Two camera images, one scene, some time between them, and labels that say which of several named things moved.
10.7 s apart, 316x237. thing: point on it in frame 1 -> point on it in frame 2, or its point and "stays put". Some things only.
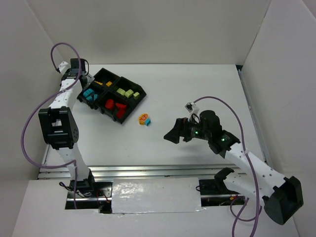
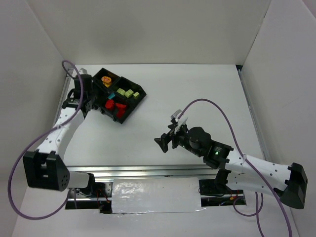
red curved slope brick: [121, 107] stays put
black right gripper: [184, 129] -> [170, 140]
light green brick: [121, 91] stays put
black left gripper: [84, 80] -> [89, 104]
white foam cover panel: [155, 195] stays put
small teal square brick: [147, 121] -> [111, 96]
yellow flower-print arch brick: [141, 118] -> [106, 81]
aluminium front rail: [137, 171] stays put
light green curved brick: [129, 93] stays put
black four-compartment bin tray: [113, 95] stays put
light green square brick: [136, 95] stays put
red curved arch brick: [110, 104] stays put
